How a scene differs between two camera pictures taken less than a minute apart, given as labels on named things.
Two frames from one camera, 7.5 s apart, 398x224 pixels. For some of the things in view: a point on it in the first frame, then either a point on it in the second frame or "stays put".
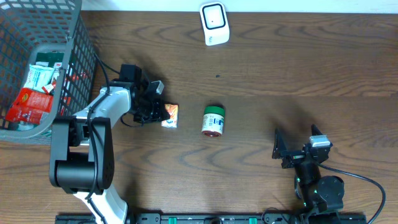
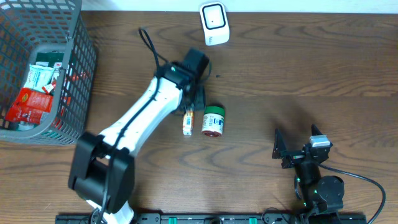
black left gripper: (163, 112) → (203, 106)
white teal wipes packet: (38, 77) stays put
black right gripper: (280, 152) stays put
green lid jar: (213, 121) stays put
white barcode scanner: (215, 23) stays put
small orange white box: (172, 109) → (188, 122)
